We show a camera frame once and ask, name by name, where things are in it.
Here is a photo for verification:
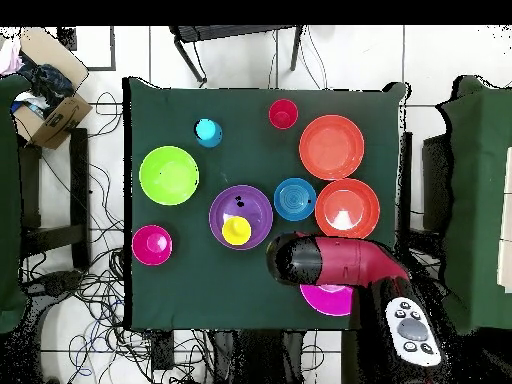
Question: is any purple bowl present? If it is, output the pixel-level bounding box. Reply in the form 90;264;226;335
208;184;274;251

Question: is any yellow cup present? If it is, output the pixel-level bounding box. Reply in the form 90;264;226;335
221;215;253;246

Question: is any large pink bowl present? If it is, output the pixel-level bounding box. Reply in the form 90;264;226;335
298;282;355;317

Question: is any blue bowl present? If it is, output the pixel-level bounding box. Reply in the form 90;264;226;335
273;177;317;222

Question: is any orange bowl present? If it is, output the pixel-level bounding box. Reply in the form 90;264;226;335
314;178;381;241
298;114;366;181

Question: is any light blue cup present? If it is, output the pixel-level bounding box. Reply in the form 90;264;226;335
194;118;224;149

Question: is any green bowl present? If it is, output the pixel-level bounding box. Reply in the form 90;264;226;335
138;145;200;207

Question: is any dark green tablecloth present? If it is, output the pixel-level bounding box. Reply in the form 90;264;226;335
121;76;410;334

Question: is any red cup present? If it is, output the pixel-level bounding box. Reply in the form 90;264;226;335
268;98;300;130

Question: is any small crimson bowl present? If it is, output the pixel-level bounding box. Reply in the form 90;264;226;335
131;224;174;267

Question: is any black cabinet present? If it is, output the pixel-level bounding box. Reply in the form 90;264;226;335
421;133;453;233

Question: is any black caster leg with knob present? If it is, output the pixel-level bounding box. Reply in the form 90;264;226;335
21;269;87;309

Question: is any cardboard box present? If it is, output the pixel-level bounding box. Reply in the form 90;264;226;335
11;26;94;150

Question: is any green-covered side table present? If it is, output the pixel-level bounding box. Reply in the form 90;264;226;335
0;73;31;334
437;74;512;335

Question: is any tangle of black cables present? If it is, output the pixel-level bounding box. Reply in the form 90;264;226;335
23;91;217;384

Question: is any black bench frame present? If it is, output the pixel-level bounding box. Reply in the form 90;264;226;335
17;127;91;270

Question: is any black metal chair frame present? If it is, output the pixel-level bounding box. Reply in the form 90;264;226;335
168;24;305;85

